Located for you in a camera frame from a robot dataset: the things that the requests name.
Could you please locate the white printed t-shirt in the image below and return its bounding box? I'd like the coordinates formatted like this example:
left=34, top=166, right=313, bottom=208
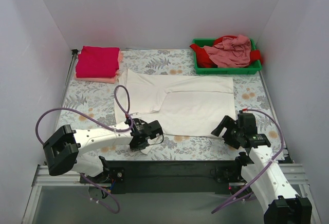
left=117, top=69, right=235, bottom=137

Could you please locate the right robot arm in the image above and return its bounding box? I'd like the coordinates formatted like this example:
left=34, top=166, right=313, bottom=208
left=211, top=108, right=313, bottom=223

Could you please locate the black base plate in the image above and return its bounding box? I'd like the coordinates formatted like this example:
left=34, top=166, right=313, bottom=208
left=80, top=160, right=246, bottom=194

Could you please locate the purple cable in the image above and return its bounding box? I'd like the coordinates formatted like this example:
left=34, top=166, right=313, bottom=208
left=211, top=108, right=285, bottom=214
left=35, top=85, right=134, bottom=214

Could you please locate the green plastic tray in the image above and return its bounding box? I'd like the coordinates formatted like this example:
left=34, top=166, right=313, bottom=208
left=192, top=38, right=262, bottom=75

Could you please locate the crumpled red t-shirt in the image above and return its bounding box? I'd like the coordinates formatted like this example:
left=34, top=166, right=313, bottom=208
left=190, top=35, right=261, bottom=68

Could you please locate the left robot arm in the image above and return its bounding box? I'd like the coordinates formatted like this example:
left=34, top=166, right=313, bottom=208
left=43, top=118, right=163, bottom=183

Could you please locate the aluminium frame rail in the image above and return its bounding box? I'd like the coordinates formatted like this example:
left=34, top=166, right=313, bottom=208
left=32, top=164, right=309, bottom=186

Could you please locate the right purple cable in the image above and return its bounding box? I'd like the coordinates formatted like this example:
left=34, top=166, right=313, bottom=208
left=211, top=108, right=285, bottom=214

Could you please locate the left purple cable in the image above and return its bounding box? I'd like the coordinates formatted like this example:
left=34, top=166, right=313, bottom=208
left=35, top=85, right=134, bottom=214

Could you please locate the folded peach t-shirt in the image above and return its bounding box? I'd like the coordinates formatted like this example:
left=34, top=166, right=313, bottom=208
left=74, top=50, right=124, bottom=84

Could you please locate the crumpled pink t-shirt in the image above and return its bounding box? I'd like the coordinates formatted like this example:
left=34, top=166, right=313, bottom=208
left=203, top=34, right=251, bottom=68

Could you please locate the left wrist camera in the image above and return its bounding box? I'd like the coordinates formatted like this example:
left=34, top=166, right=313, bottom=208
left=125, top=113, right=139, bottom=127

